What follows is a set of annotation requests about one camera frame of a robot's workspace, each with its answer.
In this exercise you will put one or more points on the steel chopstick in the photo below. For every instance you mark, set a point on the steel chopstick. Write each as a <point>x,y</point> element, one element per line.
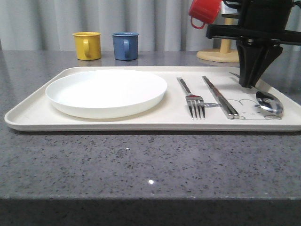
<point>229,114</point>
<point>236,114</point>

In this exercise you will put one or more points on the red enamel mug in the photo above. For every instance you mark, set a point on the red enamel mug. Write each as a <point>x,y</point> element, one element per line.
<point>205,11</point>

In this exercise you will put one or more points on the cream rabbit serving tray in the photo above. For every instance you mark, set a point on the cream rabbit serving tray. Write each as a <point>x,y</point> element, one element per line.
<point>36,113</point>

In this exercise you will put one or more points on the stainless steel spoon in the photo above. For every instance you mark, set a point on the stainless steel spoon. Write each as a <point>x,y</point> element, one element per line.
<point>268,103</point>

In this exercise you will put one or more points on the white round plate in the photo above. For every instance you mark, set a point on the white round plate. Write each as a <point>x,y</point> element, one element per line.
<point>106,94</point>

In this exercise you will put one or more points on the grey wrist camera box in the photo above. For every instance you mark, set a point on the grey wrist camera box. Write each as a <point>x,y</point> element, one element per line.
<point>230,10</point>

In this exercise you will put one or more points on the yellow enamel mug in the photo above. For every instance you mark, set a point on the yellow enamel mug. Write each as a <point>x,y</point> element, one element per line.
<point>88,45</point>

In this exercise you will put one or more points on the blue enamel mug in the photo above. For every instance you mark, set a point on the blue enamel mug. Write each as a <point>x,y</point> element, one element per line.
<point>125,45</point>

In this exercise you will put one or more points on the stainless steel fork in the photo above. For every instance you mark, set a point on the stainless steel fork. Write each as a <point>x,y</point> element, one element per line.
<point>195,103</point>

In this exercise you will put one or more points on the wooden mug tree stand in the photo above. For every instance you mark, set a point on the wooden mug tree stand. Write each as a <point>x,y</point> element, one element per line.
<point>224,54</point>

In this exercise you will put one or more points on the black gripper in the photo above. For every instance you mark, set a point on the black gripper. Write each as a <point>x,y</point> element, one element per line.
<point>257,20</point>

